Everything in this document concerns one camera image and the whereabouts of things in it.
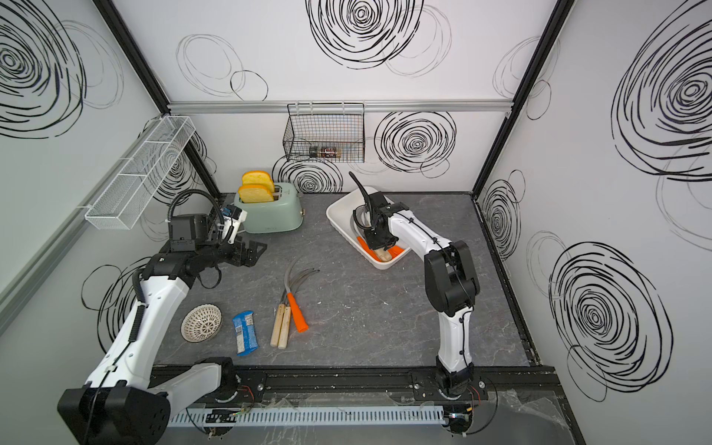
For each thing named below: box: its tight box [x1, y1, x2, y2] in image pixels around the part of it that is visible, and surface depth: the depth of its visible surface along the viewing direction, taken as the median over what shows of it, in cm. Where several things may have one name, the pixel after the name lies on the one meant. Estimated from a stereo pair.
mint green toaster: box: [233, 182, 306, 234], surface depth 102 cm
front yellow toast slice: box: [237, 183, 275, 204], surface depth 97 cm
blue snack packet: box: [231, 310, 260, 357], surface depth 84 cm
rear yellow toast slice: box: [241, 170, 276, 192], surface depth 98 cm
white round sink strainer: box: [179, 303, 224, 344], surface depth 85 cm
